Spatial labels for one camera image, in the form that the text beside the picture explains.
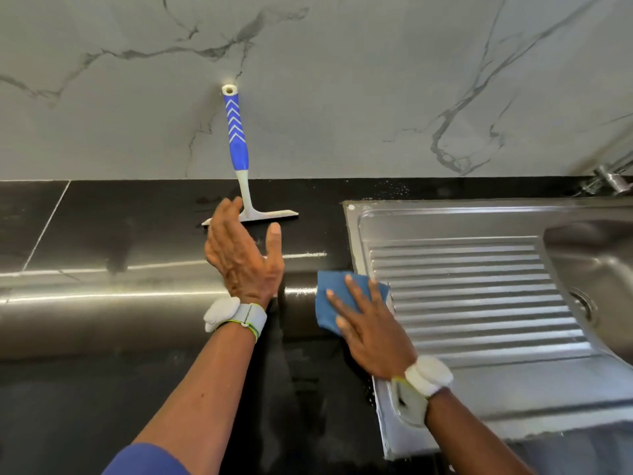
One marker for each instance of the white left wrist tracker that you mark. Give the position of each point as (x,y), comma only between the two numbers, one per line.
(232,313)

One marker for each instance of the blue cloth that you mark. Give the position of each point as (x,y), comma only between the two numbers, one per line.
(331,297)

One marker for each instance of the chrome faucet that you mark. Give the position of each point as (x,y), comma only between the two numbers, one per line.
(605,180)

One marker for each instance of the blue white squeegee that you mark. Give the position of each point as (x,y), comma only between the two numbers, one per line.
(237,143)

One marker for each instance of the metal drain strainer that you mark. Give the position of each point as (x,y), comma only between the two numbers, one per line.
(584,306)

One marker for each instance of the person's left forearm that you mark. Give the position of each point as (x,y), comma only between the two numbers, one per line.
(198,405)

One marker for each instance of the stainless steel sink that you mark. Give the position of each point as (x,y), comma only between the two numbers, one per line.
(494,292)

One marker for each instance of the person's right hand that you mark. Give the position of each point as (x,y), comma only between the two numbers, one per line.
(376,331)

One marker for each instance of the person's right forearm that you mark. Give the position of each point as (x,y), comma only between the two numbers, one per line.
(475,435)

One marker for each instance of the person's left hand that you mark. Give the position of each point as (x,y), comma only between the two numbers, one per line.
(242,257)

